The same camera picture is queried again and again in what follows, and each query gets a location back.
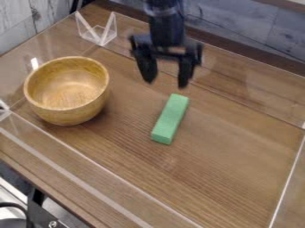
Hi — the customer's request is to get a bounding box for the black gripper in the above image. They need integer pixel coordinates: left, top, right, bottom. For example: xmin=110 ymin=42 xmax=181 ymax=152
xmin=128 ymin=12 xmax=201 ymax=89

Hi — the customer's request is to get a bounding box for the green rectangular stick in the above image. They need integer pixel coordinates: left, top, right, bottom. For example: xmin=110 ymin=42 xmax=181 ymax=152
xmin=151 ymin=94 xmax=189 ymax=145

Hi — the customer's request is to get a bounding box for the wooden bowl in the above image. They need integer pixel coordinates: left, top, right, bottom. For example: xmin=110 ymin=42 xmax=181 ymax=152
xmin=23 ymin=56 xmax=109 ymax=126

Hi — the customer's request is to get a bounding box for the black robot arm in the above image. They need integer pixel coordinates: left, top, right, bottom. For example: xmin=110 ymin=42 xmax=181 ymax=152
xmin=128 ymin=0 xmax=203 ymax=89

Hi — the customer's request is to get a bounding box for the small white tag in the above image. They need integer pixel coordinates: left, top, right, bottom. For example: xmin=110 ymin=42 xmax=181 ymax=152
xmin=29 ymin=57 xmax=38 ymax=70

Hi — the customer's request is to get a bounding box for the black metal table leg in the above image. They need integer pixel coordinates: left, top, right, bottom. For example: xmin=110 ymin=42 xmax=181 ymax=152
xmin=25 ymin=188 xmax=81 ymax=228

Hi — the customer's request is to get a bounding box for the clear acrylic corner bracket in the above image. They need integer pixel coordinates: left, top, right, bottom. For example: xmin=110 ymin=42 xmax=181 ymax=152
xmin=74 ymin=12 xmax=116 ymax=46

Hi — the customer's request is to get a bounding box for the clear acrylic front wall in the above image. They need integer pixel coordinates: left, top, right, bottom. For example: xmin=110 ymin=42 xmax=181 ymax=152
xmin=0 ymin=110 xmax=203 ymax=228

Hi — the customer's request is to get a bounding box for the clear acrylic wall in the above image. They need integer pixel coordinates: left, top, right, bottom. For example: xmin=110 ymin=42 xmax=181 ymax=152
xmin=268 ymin=143 xmax=305 ymax=228
xmin=0 ymin=110 xmax=203 ymax=228

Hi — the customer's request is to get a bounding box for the clear acrylic right wall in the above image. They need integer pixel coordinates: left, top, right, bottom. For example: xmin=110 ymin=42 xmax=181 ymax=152
xmin=268 ymin=143 xmax=305 ymax=228

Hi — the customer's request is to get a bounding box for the black cable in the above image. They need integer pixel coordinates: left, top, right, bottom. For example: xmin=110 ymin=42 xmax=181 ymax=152
xmin=0 ymin=201 xmax=30 ymax=222

